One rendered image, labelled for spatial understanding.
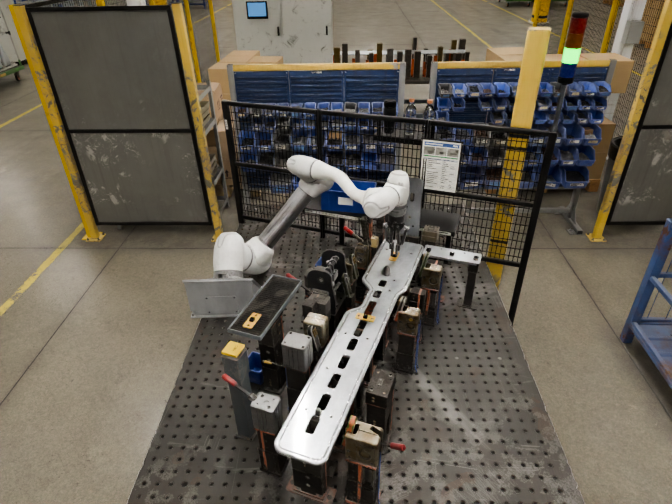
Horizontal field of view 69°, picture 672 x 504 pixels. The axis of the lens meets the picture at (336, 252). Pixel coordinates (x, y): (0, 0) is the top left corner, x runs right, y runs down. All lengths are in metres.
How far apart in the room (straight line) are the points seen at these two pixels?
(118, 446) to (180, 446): 1.06
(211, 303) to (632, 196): 3.74
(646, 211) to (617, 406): 2.21
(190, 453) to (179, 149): 2.90
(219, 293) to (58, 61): 2.65
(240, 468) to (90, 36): 3.40
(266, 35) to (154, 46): 4.86
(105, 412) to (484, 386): 2.21
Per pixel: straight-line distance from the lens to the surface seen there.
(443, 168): 2.78
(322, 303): 2.06
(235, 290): 2.53
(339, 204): 2.82
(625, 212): 5.06
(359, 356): 1.93
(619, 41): 6.69
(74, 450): 3.26
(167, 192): 4.66
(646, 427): 3.42
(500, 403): 2.26
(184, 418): 2.23
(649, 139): 4.80
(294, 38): 8.87
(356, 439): 1.62
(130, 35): 4.28
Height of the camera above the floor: 2.36
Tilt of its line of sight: 33 degrees down
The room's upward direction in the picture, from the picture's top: 1 degrees counter-clockwise
